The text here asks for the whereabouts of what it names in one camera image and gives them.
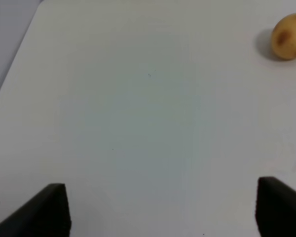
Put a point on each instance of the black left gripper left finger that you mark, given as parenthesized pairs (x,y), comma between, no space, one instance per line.
(47,214)

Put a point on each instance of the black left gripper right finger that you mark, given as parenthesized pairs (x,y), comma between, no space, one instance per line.
(275,208)

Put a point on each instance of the brown potato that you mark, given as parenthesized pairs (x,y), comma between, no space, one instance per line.
(283,38)

